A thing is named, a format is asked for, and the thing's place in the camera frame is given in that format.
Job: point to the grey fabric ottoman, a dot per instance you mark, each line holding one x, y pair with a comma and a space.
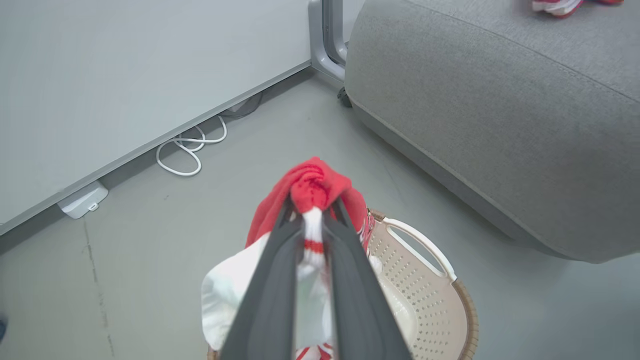
500, 125

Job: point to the beige perforated laundry basket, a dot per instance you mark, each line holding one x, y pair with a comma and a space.
425, 310

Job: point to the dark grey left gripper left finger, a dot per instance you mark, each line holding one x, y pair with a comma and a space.
270, 300

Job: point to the white partition panel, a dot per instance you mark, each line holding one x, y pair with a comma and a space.
125, 75

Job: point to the red and white garment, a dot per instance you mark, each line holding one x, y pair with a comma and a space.
315, 182

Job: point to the white garment with red stripes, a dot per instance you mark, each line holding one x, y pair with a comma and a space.
555, 6

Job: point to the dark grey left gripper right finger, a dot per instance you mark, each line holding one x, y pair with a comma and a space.
362, 310

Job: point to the grey partition post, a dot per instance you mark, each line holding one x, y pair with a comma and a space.
327, 35

